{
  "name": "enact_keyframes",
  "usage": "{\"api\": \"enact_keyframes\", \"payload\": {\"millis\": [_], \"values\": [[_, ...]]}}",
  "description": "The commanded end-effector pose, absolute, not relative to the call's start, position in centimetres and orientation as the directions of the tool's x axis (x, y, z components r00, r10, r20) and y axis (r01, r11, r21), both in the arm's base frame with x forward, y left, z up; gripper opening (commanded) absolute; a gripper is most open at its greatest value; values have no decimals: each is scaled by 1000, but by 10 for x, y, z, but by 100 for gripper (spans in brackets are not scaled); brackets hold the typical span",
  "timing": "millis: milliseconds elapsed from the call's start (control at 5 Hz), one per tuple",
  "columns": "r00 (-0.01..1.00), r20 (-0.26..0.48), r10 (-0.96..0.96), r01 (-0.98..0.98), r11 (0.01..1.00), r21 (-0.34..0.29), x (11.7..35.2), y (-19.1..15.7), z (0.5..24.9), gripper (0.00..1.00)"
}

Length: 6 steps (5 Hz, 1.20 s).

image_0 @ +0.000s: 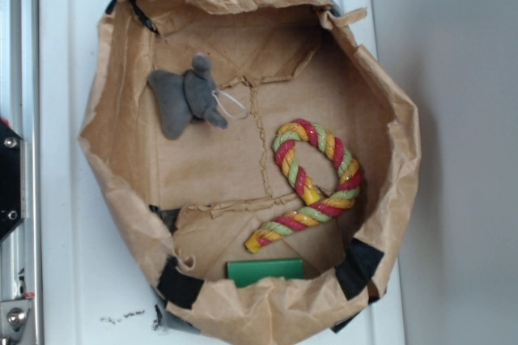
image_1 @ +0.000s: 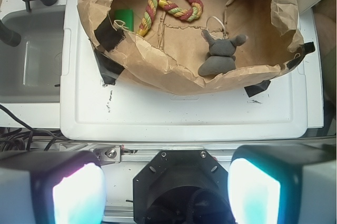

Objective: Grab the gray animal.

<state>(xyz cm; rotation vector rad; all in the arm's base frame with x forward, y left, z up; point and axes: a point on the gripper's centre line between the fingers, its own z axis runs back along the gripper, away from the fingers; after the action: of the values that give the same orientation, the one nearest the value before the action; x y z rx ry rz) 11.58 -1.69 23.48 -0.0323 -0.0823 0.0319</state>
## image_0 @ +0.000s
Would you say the gray plush elephant toy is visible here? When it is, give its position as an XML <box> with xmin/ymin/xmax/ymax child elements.
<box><xmin>147</xmin><ymin>53</ymin><xmax>249</xmax><ymax>140</ymax></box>

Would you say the brown paper lined bin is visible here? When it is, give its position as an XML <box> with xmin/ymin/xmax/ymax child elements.
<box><xmin>79</xmin><ymin>0</ymin><xmax>421</xmax><ymax>344</ymax></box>

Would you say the white plastic tray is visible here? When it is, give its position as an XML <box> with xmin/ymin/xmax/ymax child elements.
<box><xmin>37</xmin><ymin>0</ymin><xmax>407</xmax><ymax>345</ymax></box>

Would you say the black metal bracket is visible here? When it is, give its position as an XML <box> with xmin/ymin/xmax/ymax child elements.
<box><xmin>0</xmin><ymin>118</ymin><xmax>23</xmax><ymax>243</ymax></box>

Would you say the multicolour twisted rope toy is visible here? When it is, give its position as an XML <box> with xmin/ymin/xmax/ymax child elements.
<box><xmin>244</xmin><ymin>118</ymin><xmax>362</xmax><ymax>253</ymax></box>

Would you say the green rectangular block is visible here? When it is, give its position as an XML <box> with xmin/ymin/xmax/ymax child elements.
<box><xmin>227</xmin><ymin>258</ymin><xmax>304</xmax><ymax>288</ymax></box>

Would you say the aluminium frame rail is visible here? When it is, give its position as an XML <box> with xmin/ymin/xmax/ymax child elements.
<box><xmin>1</xmin><ymin>0</ymin><xmax>44</xmax><ymax>344</ymax></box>

